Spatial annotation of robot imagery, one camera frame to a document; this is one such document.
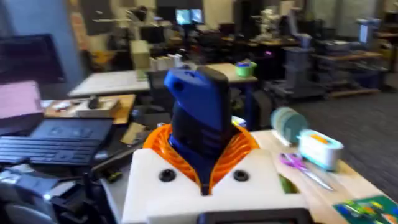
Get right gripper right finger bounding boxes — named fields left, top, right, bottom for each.
left=208, top=124, right=308, bottom=205

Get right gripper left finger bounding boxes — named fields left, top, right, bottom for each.
left=121, top=123, right=205, bottom=224

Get blue electric screwdriver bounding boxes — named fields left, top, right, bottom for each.
left=164, top=65, right=239, bottom=197

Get pale grey plate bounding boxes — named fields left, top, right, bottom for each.
left=269, top=107, right=292, bottom=138

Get teal white box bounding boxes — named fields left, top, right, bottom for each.
left=297, top=129, right=345, bottom=172

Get wooden table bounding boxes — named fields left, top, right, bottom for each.
left=43, top=93, right=137, bottom=126

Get black laptop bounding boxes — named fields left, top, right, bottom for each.
left=0, top=117, right=115, bottom=166

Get green board with blocks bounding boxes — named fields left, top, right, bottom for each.
left=331, top=195, right=398, bottom=224

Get green bowl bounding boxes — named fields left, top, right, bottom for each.
left=234, top=60, right=258, bottom=78

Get black monitor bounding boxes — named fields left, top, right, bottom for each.
left=0, top=33, right=67, bottom=85

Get pink handled scissors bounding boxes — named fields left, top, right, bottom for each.
left=278, top=152, right=335, bottom=192

